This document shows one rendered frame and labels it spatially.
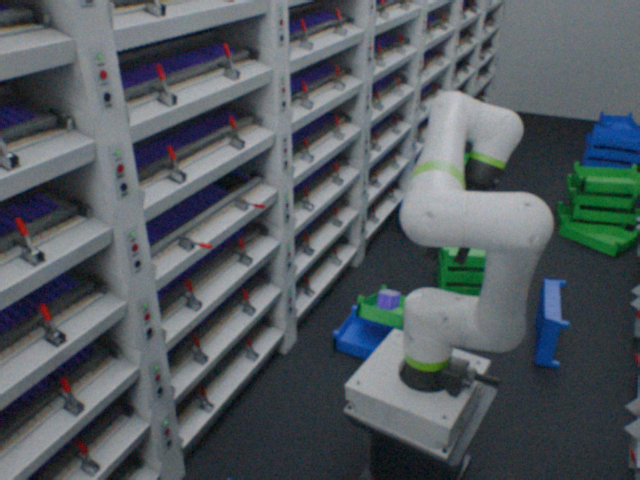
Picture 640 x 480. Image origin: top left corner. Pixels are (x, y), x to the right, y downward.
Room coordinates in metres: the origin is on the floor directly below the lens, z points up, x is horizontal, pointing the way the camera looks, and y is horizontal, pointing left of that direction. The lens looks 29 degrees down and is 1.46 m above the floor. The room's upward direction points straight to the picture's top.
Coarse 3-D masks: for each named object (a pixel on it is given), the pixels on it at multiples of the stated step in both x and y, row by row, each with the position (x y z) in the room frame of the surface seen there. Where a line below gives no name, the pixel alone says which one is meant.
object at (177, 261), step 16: (256, 176) 1.76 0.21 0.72; (272, 176) 1.76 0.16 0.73; (256, 192) 1.70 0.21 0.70; (272, 192) 1.73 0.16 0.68; (256, 208) 1.63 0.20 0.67; (224, 224) 1.50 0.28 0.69; (240, 224) 1.56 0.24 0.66; (208, 240) 1.41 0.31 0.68; (160, 256) 1.30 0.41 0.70; (176, 256) 1.32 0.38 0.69; (192, 256) 1.35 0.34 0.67; (160, 272) 1.24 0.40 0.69; (176, 272) 1.29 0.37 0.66; (160, 288) 1.24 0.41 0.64
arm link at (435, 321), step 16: (416, 304) 1.20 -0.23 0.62; (432, 304) 1.19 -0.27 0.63; (448, 304) 1.19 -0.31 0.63; (464, 304) 1.19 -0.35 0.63; (416, 320) 1.18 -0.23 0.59; (432, 320) 1.16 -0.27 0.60; (448, 320) 1.16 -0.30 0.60; (464, 320) 1.15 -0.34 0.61; (416, 336) 1.17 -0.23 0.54; (432, 336) 1.16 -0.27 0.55; (448, 336) 1.15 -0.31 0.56; (464, 336) 1.14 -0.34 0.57; (416, 352) 1.17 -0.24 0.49; (432, 352) 1.16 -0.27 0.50; (448, 352) 1.17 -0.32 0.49; (432, 368) 1.16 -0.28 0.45
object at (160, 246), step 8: (248, 184) 1.70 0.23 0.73; (256, 184) 1.73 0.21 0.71; (240, 192) 1.64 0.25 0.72; (224, 200) 1.58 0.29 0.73; (232, 200) 1.60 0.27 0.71; (208, 208) 1.52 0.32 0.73; (216, 208) 1.53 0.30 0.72; (200, 216) 1.47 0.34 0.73; (208, 216) 1.49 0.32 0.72; (184, 224) 1.42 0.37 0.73; (192, 224) 1.43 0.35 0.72; (200, 224) 1.45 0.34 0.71; (208, 224) 1.47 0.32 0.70; (176, 232) 1.38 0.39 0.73; (184, 232) 1.39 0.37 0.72; (192, 232) 1.41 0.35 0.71; (160, 240) 1.33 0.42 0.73; (168, 240) 1.34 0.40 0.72; (176, 240) 1.37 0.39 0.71; (152, 248) 1.29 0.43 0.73; (160, 248) 1.31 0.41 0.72; (168, 248) 1.32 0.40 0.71; (152, 256) 1.28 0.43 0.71
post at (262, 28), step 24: (240, 24) 1.80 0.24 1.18; (264, 24) 1.76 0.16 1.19; (288, 48) 1.83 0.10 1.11; (288, 72) 1.83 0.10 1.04; (240, 96) 1.81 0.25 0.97; (264, 96) 1.77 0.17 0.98; (288, 96) 1.83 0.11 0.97; (288, 120) 1.82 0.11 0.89; (288, 168) 1.81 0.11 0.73; (264, 216) 1.78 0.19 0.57; (288, 240) 1.80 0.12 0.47; (264, 264) 1.78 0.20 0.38; (288, 288) 1.79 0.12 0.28; (288, 336) 1.78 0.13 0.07
